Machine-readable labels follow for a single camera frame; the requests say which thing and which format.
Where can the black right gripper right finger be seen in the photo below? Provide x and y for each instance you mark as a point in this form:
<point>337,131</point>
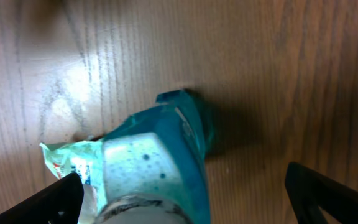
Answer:
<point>311,192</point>

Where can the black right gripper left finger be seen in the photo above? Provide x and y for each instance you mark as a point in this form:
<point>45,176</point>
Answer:
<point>58,203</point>

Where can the teal wet wipes pack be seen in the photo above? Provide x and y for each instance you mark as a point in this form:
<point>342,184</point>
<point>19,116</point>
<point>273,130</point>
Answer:
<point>85,159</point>

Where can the teal mouthwash bottle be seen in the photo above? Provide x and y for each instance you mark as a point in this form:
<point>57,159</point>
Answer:
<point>153,164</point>

